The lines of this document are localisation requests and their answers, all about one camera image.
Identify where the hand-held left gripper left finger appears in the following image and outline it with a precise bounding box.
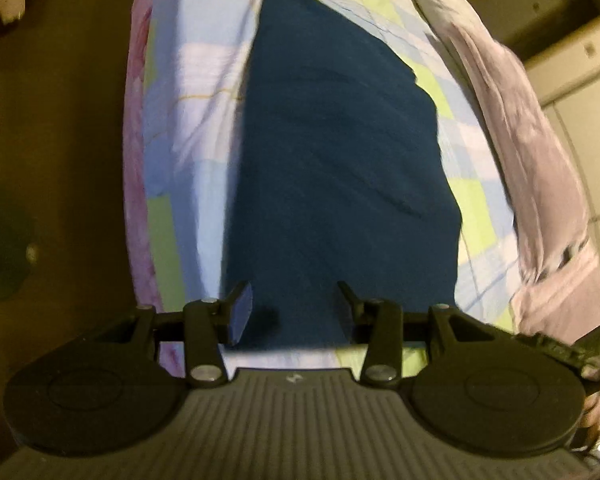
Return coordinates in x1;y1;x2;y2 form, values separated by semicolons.
92;281;255;389

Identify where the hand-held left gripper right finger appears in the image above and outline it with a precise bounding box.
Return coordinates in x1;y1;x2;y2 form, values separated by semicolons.
335;281;502;390

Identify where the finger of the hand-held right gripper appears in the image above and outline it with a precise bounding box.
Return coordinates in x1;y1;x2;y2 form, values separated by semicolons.
516;331;588;372

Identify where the dark blue garment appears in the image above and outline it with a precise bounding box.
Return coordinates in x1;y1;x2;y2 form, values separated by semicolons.
220;0;464;349

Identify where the mauve quilt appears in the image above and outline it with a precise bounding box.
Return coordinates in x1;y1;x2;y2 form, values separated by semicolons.
395;0;600;335

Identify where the checked bed sheet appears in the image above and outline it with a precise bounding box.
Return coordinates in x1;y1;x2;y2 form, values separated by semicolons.
141;0;522;367

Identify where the cream wardrobe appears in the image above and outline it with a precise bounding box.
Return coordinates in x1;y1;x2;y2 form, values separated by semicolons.
472;0;600;271

